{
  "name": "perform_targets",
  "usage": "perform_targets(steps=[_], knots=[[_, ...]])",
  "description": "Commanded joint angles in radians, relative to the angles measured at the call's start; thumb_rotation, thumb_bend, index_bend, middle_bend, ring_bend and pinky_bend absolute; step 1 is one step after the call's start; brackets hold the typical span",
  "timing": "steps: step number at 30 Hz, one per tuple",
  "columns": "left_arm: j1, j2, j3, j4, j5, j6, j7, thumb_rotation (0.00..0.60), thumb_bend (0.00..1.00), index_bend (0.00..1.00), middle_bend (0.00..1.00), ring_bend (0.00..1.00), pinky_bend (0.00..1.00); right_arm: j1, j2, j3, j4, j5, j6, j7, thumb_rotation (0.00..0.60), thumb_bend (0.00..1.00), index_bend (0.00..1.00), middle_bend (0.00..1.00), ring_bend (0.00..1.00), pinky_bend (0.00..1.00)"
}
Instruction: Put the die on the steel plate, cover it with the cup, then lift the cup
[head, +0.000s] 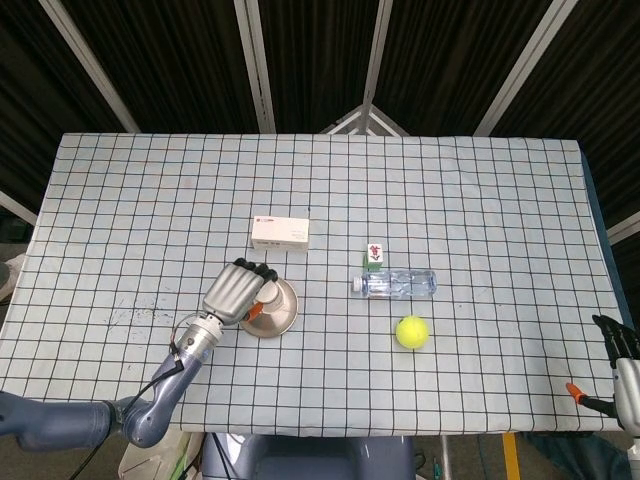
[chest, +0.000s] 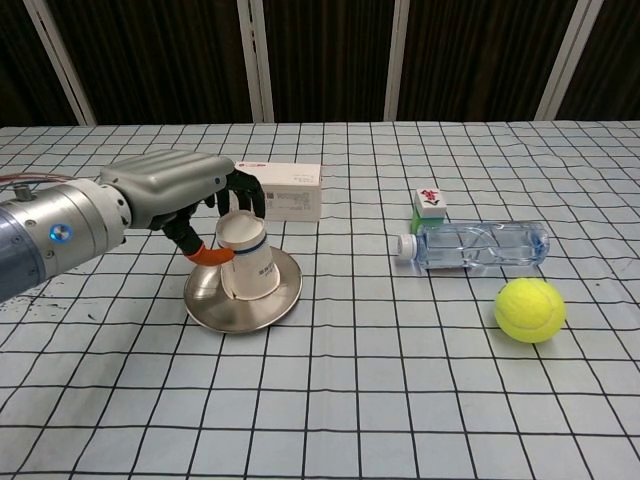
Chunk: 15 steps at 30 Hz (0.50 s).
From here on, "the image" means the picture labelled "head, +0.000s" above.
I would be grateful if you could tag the white cardboard box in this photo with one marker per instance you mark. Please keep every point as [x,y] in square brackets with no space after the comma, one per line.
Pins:
[280,234]

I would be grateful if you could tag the round metal plate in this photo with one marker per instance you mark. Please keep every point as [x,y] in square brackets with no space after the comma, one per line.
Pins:
[287,310]

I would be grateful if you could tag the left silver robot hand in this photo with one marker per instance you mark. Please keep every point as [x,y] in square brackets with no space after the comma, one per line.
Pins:
[232,292]

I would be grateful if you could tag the aluminium frame rail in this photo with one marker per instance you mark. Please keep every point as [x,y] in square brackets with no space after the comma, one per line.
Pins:
[15,205]
[625,225]

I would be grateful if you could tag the yellow tennis ball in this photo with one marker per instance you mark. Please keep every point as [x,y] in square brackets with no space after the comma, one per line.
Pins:
[413,332]

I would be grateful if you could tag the green white mahjong tile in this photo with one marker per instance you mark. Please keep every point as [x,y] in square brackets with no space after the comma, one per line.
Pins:
[375,254]

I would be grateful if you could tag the white paper cup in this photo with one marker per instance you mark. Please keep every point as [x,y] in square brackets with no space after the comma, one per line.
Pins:
[272,297]

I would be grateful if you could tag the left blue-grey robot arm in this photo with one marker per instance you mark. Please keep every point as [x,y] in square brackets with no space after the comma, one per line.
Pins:
[165,390]

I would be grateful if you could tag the checkered light blue tablecloth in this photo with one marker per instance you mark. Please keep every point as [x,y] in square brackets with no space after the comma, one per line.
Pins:
[350,190]

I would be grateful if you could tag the blue table underlay cloth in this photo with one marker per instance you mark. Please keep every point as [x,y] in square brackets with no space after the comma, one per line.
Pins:
[600,200]

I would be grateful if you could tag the clear plastic water bottle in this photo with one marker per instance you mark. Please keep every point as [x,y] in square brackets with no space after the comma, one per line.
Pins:
[400,284]

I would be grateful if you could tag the white sack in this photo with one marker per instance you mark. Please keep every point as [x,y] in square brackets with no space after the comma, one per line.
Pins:
[7,280]

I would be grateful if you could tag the aluminium frame post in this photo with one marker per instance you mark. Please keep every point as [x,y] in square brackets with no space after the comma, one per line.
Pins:
[89,65]
[256,65]
[525,65]
[375,50]

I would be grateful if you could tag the triangular aluminium frame brace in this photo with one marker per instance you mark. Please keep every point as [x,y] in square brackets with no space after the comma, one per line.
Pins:
[364,112]

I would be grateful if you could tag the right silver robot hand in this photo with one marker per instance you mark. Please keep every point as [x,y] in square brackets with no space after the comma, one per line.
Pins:
[629,382]

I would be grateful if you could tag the blue-grey robot torso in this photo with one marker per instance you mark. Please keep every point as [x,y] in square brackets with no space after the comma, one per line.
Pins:
[310,460]

